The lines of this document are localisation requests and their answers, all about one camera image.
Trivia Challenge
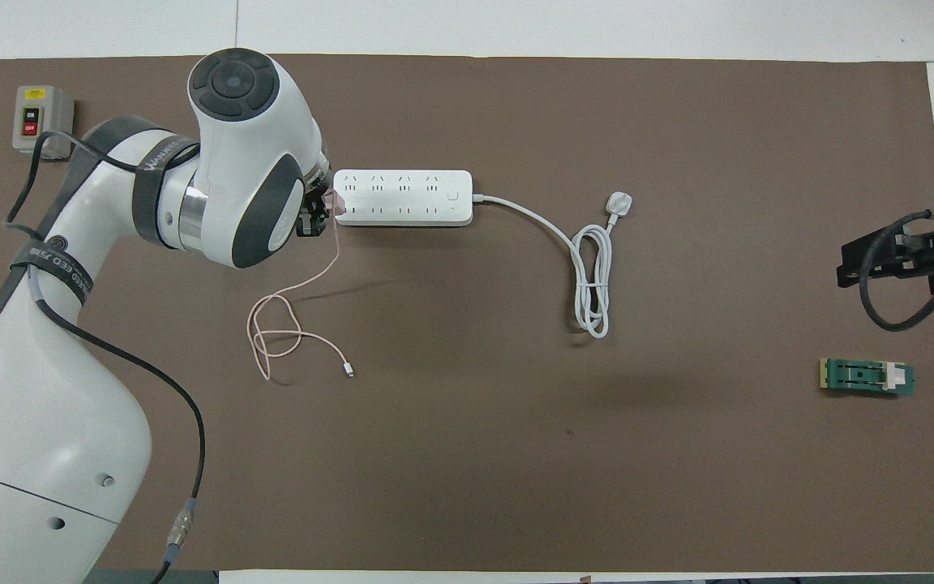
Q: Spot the pink charging cable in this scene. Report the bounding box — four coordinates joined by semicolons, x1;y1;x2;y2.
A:
246;215;355;383

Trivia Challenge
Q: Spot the white power strip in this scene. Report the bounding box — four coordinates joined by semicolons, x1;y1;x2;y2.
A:
332;169;474;227

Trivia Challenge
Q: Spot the brown table mat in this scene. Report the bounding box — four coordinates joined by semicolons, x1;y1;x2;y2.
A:
0;54;934;573

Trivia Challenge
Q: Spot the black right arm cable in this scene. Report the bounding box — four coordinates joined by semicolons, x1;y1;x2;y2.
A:
857;208;934;332

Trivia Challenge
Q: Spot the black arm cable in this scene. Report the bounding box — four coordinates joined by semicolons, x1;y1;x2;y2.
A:
857;208;934;332
3;130;208;584

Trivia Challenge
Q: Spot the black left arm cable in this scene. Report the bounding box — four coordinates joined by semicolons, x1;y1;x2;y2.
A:
3;130;208;584

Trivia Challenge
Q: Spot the grey on-off switch box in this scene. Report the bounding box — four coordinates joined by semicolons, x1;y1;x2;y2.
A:
12;85;75;161

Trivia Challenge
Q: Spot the white power strip cord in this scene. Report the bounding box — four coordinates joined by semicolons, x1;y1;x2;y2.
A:
472;191;635;339

